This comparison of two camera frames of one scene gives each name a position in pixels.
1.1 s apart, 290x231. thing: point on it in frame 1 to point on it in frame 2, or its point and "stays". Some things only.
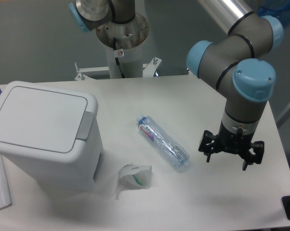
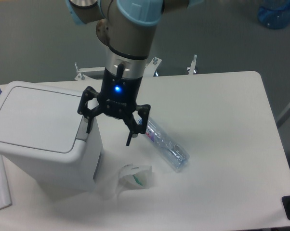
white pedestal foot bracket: (148, 70) stays
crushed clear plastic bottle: (175, 154) stays
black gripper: (232, 142) to (119, 95)
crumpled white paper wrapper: (132, 176) stays
